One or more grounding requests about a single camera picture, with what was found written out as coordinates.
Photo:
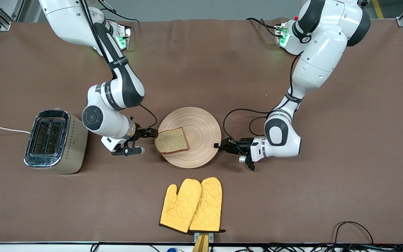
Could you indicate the round wooden plate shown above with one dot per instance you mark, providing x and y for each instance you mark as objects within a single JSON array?
[{"x": 201, "y": 140}]

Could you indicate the right base connector bracket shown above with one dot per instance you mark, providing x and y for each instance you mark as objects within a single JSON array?
[{"x": 124, "y": 36}]

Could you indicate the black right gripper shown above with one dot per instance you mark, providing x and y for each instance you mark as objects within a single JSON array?
[{"x": 141, "y": 133}]

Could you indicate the yellow quilted oven mitt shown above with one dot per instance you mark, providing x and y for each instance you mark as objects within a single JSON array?
[
  {"x": 180, "y": 206},
  {"x": 208, "y": 206}
]

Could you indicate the wooden stick with metal bracket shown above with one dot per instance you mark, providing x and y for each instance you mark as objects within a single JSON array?
[{"x": 201, "y": 243}]

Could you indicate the brown bread slice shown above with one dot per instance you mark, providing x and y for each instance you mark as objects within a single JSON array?
[{"x": 171, "y": 141}]

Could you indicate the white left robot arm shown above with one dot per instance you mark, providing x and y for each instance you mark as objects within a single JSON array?
[{"x": 320, "y": 52}]

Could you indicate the base connector bracket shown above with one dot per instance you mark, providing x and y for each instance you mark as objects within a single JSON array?
[
  {"x": 281, "y": 35},
  {"x": 124, "y": 36}
]

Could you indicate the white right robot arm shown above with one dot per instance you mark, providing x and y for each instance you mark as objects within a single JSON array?
[{"x": 114, "y": 91}]

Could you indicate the cream and chrome toaster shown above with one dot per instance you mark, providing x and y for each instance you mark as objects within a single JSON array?
[{"x": 72, "y": 147}]

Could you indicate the left base connector bracket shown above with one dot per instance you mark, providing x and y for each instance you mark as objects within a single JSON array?
[{"x": 281, "y": 35}]

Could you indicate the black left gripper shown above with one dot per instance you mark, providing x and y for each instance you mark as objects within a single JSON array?
[{"x": 244, "y": 144}]

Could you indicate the small blue object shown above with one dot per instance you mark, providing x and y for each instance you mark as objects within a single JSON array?
[{"x": 172, "y": 250}]

